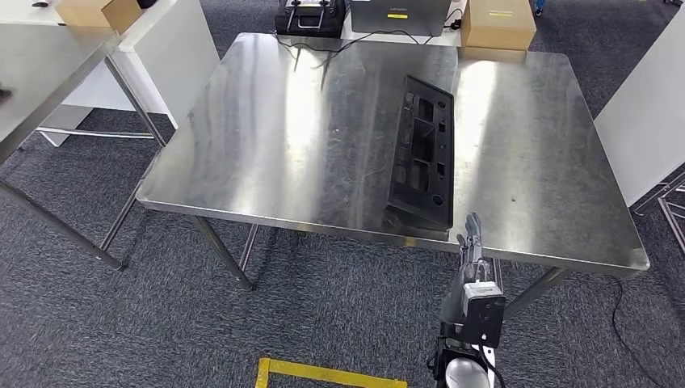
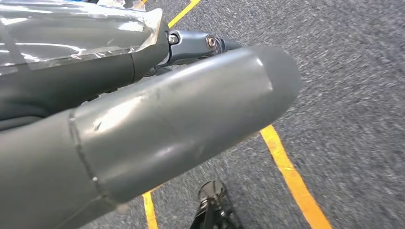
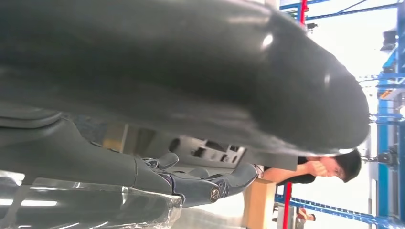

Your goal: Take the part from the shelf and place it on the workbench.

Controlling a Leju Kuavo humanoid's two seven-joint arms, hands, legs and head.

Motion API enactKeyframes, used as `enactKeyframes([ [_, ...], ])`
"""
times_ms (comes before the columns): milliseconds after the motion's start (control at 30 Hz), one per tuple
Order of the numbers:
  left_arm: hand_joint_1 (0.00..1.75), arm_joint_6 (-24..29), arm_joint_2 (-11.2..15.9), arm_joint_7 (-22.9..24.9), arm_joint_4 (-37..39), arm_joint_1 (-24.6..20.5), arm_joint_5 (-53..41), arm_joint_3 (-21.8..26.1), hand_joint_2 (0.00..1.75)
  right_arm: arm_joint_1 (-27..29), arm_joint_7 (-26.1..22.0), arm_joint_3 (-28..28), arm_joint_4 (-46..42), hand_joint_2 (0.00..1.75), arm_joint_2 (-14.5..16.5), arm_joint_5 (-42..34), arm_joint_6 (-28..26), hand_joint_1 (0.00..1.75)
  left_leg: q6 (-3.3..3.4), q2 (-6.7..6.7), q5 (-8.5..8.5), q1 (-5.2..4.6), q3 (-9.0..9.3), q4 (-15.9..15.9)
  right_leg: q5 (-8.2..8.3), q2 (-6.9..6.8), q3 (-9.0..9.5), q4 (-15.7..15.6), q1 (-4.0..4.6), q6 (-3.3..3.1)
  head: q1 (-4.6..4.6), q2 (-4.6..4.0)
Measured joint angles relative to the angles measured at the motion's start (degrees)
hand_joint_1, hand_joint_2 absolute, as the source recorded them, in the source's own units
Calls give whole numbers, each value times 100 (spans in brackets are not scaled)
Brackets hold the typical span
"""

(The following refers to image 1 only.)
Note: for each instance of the white cabinet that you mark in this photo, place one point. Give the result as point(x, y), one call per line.
point(160, 69)
point(642, 118)

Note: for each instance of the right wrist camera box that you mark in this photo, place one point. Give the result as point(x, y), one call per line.
point(484, 321)

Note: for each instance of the stainless steel workbench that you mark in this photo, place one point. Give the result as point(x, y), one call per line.
point(267, 134)

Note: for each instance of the black equipment case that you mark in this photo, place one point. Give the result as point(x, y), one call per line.
point(310, 24)

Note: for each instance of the dark grey equipment case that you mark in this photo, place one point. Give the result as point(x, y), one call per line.
point(401, 24)

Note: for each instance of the cardboard box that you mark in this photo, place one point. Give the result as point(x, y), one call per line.
point(497, 32)
point(91, 13)

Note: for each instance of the black plastic plate frame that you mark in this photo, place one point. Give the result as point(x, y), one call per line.
point(401, 160)

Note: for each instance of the stainless steel table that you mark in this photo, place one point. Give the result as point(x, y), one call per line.
point(43, 64)
point(669, 218)

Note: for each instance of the yellow floor tape square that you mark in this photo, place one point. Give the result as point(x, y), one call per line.
point(332, 372)

